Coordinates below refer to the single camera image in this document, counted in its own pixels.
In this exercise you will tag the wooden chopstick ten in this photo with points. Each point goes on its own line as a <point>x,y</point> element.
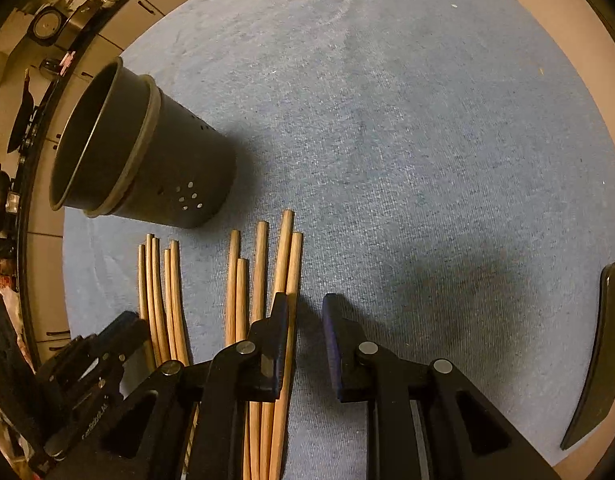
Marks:
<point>281,409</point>

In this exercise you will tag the black frying pan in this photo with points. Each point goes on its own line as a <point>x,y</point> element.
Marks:
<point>23,116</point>

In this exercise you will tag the rice cooker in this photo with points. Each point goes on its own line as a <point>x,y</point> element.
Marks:
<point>51,27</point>

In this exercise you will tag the wooden chopstick nine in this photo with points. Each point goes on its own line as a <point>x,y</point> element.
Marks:
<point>280,280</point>

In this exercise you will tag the wooden chopstick four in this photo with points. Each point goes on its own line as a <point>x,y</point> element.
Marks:
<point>169,306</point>

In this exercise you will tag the wooden chopstick eight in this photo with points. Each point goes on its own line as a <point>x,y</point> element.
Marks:
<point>256,313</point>

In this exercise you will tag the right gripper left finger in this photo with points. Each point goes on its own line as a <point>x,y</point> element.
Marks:
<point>252,370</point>

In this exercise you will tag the blue towel mat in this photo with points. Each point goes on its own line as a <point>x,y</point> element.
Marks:
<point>451,166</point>

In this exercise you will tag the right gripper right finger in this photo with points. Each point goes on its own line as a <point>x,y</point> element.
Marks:
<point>362,371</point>

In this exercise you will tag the wooden chopstick three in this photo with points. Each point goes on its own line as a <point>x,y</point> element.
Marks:
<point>161,316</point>

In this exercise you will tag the wooden chopstick five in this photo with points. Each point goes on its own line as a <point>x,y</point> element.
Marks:
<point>178,311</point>

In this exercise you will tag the black utensil holder cup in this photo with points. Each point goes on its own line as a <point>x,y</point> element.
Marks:
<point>131,151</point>

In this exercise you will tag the wooden chopstick six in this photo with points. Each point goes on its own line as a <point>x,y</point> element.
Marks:
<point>230,300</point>

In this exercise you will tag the wooden chopstick seven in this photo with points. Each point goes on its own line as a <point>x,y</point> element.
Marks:
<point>241,331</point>

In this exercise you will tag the wooden chopstick two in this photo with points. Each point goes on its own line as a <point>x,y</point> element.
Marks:
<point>152,319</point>

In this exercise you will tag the black chair back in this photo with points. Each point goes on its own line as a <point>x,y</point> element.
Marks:
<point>598,393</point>

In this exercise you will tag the wooden chopstick one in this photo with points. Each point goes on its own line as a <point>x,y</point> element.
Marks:
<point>143,304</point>

